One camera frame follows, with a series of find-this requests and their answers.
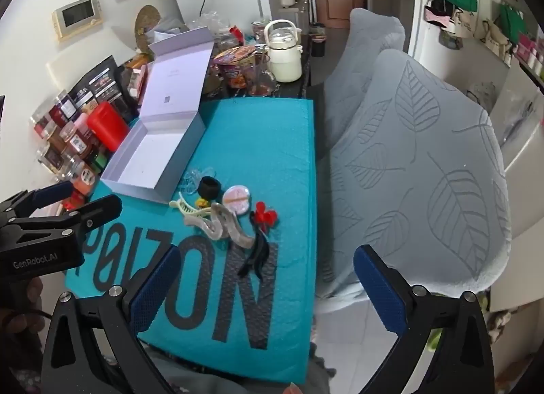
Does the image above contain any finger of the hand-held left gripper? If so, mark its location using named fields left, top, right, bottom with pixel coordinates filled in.
left=8, top=195, right=123, bottom=250
left=0, top=182, right=75, bottom=225

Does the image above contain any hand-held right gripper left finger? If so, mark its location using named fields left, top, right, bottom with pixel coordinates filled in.
left=40, top=245, right=183, bottom=394

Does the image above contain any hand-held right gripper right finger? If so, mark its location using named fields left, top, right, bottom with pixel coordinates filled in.
left=353, top=244, right=506, bottom=394

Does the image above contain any pale lavender gift box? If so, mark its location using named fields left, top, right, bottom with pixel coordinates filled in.
left=100, top=26, right=215, bottom=205

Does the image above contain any cream hair claw clip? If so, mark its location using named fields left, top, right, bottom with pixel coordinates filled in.
left=169, top=192, right=211, bottom=221

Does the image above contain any marbled beige hair claw clip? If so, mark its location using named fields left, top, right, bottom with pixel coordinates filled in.
left=184, top=203, right=256, bottom=248

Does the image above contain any clear plastic hair clip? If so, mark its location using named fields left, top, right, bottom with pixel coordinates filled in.
left=181, top=167, right=217, bottom=195

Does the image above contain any black hair claw clip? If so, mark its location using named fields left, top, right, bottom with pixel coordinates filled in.
left=237, top=230, right=270, bottom=279

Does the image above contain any black hair tie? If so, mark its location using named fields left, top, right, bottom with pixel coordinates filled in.
left=199, top=177, right=221, bottom=200

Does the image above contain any round pink blush compact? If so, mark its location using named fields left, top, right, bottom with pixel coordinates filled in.
left=223, top=186, right=252, bottom=215

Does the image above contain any red flower hair clip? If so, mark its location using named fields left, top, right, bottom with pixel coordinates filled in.
left=252, top=202, right=278, bottom=233

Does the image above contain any person's left hand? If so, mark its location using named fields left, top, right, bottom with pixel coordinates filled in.
left=0, top=278, right=45, bottom=335

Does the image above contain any cluster of clear spice jars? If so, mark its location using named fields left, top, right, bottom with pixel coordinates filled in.
left=32, top=90, right=105, bottom=199

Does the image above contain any red canister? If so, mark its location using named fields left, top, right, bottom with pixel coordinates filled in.
left=87, top=102, right=130, bottom=152

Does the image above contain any grey leaf-quilted chair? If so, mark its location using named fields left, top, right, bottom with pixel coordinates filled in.
left=314, top=49, right=513, bottom=314
left=321, top=7, right=406, bottom=161

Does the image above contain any black foil pouch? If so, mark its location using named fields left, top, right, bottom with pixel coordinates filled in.
left=68, top=55, right=128, bottom=114

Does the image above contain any teal printed table mat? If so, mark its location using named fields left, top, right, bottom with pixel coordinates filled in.
left=64, top=99, right=317, bottom=384

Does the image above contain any round woven mat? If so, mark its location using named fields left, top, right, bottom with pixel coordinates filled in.
left=135, top=5, right=161, bottom=55

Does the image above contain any instant noodle cup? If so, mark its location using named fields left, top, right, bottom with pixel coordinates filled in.
left=212, top=46, right=260, bottom=89

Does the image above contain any glass mug with red drink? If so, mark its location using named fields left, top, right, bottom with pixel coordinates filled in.
left=247, top=54, right=278, bottom=97

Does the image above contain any white cabinet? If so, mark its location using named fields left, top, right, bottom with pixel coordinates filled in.
left=489, top=54, right=544, bottom=233

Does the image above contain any clear crumpled plastic bag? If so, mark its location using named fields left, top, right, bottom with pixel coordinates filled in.
left=187, top=12, right=239, bottom=38

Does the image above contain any cream insulated jug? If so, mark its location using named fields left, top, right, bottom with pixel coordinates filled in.
left=264, top=19, right=303, bottom=82

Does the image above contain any dark waste bin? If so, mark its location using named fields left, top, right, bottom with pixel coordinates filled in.
left=309, top=23, right=327, bottom=58

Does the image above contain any beige tote bag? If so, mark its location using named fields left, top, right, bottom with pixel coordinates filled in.
left=482, top=18, right=513, bottom=65
left=450, top=7, right=481, bottom=40

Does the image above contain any pink bag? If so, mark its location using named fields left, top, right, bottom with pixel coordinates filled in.
left=424, top=0, right=455, bottom=29

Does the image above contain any row of pink bottles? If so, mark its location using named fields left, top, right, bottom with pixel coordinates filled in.
left=512, top=33, right=544, bottom=76

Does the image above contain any wall intercom panel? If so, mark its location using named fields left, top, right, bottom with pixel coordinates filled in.
left=52, top=0, right=105, bottom=40

